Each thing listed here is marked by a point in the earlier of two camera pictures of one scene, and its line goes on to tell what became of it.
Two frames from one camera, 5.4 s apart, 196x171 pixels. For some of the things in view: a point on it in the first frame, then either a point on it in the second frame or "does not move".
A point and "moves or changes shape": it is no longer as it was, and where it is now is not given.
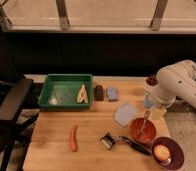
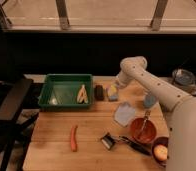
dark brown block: x=99 y=92 does not move
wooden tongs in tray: x=83 y=95 does not move
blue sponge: x=112 y=94 moves or changes shape
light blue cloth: x=124 y=114 does not move
